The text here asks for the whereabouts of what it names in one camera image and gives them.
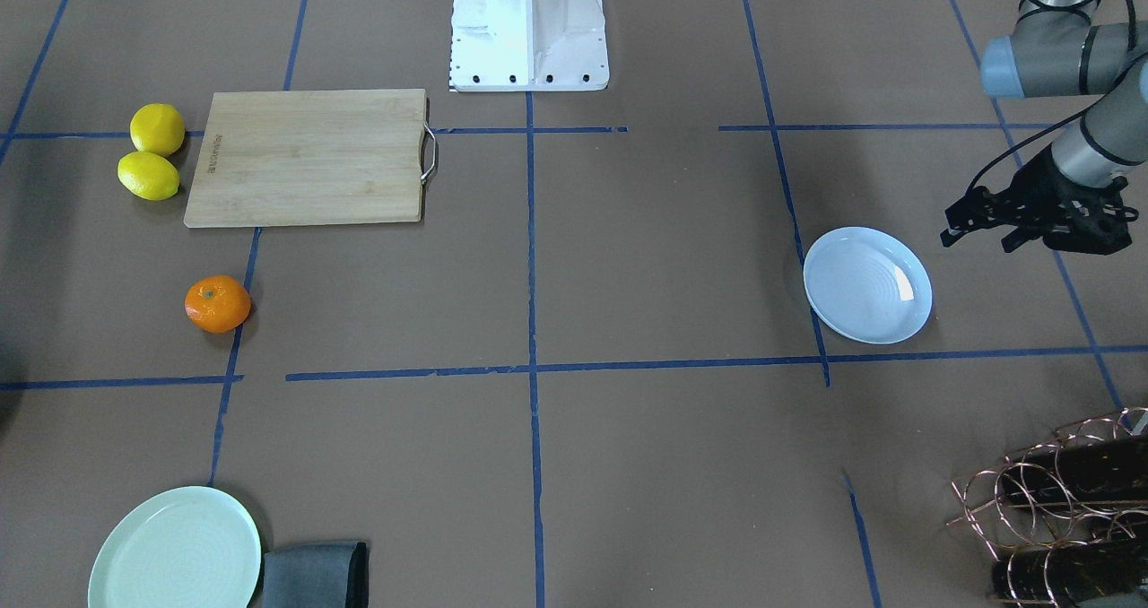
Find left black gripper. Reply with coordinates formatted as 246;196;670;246
940;149;1137;256

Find light blue plate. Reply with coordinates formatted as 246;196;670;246
801;225;934;345

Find orange fruit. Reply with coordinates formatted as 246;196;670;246
184;274;253;334

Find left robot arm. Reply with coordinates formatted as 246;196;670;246
940;0;1147;256

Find light green plate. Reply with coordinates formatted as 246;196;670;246
87;486;263;607

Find dark green wine bottle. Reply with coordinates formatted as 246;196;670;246
999;435;1147;510

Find bamboo cutting board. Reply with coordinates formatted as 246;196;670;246
184;88;439;229

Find grey folded cloth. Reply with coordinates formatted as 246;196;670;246
262;540;370;607

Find lower yellow lemon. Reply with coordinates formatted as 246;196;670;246
127;104;187;157

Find yellow lemon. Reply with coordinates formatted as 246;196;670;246
127;104;187;157
117;151;180;201

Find upper yellow lemon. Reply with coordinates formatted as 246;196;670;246
117;151;180;201

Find copper wire bottle rack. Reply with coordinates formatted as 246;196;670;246
951;407;1147;607

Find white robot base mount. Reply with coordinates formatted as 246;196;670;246
448;0;611;92

